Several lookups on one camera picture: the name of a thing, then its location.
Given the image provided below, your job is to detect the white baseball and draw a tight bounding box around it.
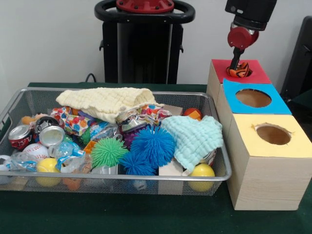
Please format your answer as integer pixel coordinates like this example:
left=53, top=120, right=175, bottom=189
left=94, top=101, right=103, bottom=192
left=22, top=143, right=49, bottom=160

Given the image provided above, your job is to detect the silver drink can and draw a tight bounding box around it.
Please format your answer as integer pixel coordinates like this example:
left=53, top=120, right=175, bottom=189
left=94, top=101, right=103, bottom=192
left=39, top=126, right=66, bottom=148

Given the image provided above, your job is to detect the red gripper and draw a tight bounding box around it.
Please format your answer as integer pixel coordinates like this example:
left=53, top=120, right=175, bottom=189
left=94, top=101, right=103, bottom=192
left=227, top=26, right=259, bottom=71

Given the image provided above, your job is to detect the black upright panel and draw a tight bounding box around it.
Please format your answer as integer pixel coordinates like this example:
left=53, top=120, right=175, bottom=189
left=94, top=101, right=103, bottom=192
left=280, top=16, right=312, bottom=99

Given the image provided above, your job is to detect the dark green table cloth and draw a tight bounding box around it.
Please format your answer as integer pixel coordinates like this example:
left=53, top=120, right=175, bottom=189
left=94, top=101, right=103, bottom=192
left=290, top=88, right=312, bottom=110
left=0, top=82, right=312, bottom=234

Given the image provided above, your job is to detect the yellow plastic ball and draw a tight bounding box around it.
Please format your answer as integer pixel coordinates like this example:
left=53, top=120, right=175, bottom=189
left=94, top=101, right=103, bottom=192
left=36, top=157, right=61, bottom=187
left=188, top=163, right=216, bottom=192

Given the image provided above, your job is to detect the orange striped tiger plush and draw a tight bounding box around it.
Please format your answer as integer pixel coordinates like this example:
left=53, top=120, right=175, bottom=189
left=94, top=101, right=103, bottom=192
left=226, top=62, right=252, bottom=78

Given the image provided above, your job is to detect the green spiky ball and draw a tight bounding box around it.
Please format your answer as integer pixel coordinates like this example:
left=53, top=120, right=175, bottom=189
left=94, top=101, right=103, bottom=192
left=91, top=137, right=129, bottom=169

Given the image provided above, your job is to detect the small blue spiky ball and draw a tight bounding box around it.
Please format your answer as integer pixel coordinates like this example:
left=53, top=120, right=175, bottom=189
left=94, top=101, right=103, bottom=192
left=118, top=151, right=157, bottom=176

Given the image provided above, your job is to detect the large blue spiky ball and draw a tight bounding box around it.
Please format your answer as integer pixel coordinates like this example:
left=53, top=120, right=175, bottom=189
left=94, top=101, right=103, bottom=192
left=131, top=125, right=176, bottom=169

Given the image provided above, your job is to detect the cream waffle cloth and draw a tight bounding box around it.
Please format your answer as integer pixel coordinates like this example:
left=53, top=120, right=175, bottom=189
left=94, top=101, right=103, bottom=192
left=55, top=87, right=164, bottom=124

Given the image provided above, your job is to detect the silver mesh bin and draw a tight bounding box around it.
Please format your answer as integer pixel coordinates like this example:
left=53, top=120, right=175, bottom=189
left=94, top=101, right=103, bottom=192
left=0, top=87, right=233, bottom=197

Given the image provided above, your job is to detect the wooden box with three holes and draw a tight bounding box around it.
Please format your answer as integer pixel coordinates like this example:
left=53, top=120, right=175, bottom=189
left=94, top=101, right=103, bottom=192
left=206, top=58, right=312, bottom=211

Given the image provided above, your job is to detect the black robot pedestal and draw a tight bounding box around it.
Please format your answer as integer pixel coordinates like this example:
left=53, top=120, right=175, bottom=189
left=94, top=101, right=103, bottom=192
left=94, top=0, right=195, bottom=85

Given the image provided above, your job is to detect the red cola can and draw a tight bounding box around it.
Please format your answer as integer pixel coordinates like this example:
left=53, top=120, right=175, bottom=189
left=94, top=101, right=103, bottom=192
left=8, top=124, right=34, bottom=150

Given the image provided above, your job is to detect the brown plush toy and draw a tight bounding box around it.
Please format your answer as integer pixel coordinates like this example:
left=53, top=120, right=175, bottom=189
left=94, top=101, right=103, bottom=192
left=20, top=113, right=49, bottom=125

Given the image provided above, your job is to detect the mint waffle cloth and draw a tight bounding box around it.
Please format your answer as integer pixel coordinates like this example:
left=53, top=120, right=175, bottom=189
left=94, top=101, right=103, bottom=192
left=160, top=116, right=224, bottom=171

